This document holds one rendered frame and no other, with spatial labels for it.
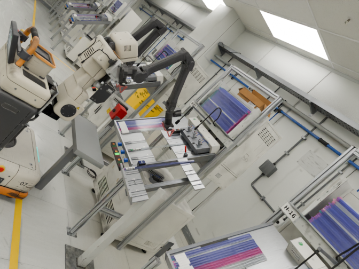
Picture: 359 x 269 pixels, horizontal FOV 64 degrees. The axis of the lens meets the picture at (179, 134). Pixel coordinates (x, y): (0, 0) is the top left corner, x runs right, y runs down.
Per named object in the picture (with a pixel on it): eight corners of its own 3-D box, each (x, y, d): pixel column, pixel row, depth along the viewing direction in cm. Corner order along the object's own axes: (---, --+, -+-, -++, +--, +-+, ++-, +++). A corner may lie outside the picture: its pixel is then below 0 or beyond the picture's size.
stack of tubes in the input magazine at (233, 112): (226, 133, 236) (250, 110, 232) (200, 104, 275) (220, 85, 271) (233, 140, 244) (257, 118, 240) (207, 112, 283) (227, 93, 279)
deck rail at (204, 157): (131, 173, 216) (132, 166, 213) (131, 171, 218) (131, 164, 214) (214, 159, 243) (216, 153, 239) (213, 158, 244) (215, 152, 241)
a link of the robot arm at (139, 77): (186, 42, 198) (193, 49, 192) (189, 60, 208) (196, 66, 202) (127, 68, 191) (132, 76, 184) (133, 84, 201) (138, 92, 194)
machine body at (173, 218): (99, 239, 242) (150, 191, 234) (88, 184, 296) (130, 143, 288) (149, 257, 283) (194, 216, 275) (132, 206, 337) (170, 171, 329)
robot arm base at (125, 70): (116, 60, 185) (122, 68, 177) (128, 61, 189) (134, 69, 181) (115, 72, 190) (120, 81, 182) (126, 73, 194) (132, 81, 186)
